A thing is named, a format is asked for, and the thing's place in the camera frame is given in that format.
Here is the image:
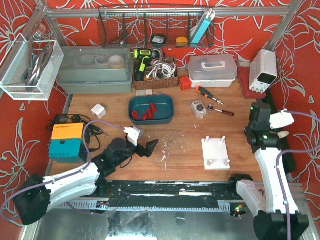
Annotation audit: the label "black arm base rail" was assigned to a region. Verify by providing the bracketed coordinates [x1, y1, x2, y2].
[86, 180, 242, 209]

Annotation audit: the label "bagged white switch box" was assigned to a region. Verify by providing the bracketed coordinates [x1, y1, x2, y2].
[184, 99, 208, 119]

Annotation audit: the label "wicker basket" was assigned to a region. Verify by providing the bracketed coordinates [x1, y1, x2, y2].
[133, 69, 179, 91]

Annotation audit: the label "black round tape measure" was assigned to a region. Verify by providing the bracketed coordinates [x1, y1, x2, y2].
[150, 34, 167, 48]

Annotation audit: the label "green cordless drill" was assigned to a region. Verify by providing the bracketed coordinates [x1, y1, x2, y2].
[133, 48, 160, 82]

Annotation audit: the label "red power cube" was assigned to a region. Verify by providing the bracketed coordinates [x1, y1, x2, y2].
[178, 76, 192, 91]

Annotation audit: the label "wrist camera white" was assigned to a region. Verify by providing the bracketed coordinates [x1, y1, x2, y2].
[269, 109, 295, 130]
[124, 126, 144, 147]

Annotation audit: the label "black cable chain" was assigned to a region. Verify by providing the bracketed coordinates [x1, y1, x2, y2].
[263, 88, 297, 175]

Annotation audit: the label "large red spring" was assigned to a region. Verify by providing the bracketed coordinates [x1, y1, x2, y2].
[149, 102, 158, 113]

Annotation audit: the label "silver ratchet wrench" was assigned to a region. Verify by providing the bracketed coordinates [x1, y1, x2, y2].
[207, 104, 235, 117]

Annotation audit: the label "clear acrylic wall bin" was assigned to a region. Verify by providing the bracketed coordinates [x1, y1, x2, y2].
[0, 34, 64, 101]

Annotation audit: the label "white coiled cables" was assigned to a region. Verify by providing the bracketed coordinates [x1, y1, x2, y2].
[147, 62, 177, 79]

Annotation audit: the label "grey plastic storage box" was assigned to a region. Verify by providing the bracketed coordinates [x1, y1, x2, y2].
[56, 46, 134, 95]

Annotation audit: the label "white cube adapter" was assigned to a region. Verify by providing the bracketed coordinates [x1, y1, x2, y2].
[91, 103, 107, 120]

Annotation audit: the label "black wire wall basket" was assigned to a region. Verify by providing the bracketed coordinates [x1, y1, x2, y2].
[97, 3, 215, 48]

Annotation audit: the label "white plastic toolbox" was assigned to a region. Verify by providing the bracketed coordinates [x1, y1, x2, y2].
[188, 54, 238, 88]

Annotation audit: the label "red tool case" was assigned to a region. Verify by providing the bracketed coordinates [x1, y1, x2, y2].
[236, 66, 267, 100]

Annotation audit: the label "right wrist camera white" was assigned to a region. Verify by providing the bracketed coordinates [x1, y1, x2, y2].
[269, 109, 295, 130]

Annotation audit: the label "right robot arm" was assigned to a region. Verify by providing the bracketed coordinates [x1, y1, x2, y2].
[228, 102, 310, 240]

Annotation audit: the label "white peg base plate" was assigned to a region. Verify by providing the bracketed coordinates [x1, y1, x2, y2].
[201, 136, 231, 170]

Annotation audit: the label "white knit work glove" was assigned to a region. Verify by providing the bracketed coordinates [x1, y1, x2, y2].
[277, 130, 290, 139]

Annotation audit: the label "white power supply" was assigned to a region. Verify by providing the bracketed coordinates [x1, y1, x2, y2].
[248, 49, 277, 94]

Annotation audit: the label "blue white box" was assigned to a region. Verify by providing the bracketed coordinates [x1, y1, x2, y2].
[190, 8, 216, 47]

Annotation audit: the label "red spring small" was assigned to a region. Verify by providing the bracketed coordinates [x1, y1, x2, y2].
[142, 108, 155, 121]

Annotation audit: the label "orange black screwdriver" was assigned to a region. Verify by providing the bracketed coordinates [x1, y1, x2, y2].
[195, 86, 224, 105]

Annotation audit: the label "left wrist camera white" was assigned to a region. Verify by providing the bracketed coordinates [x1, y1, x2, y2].
[124, 126, 144, 147]

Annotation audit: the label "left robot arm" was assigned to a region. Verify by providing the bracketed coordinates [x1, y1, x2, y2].
[13, 138, 159, 226]

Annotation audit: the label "teal plastic tray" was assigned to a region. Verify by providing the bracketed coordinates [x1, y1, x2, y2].
[128, 95, 175, 126]

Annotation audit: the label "orange teal device box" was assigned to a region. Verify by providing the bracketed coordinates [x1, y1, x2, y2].
[49, 122, 88, 163]

